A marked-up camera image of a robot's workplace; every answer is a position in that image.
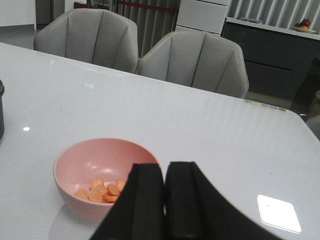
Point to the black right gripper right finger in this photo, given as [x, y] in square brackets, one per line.
[196, 210]

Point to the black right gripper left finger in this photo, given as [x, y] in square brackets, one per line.
[138, 213]

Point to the right grey chair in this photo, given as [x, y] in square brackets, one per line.
[200, 60]

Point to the dark blue saucepan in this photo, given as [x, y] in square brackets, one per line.
[2, 126]

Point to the dark grey sideboard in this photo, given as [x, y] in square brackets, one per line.
[276, 62]

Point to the orange ham slices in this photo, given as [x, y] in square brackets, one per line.
[102, 192]

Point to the grey chair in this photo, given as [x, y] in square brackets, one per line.
[200, 60]
[95, 36]

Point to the left grey chair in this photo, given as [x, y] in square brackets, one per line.
[95, 36]

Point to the white drawer cabinet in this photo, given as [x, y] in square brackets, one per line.
[202, 15]

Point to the pink bowl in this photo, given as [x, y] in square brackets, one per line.
[98, 158]

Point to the fruit plate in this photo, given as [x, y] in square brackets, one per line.
[304, 26]

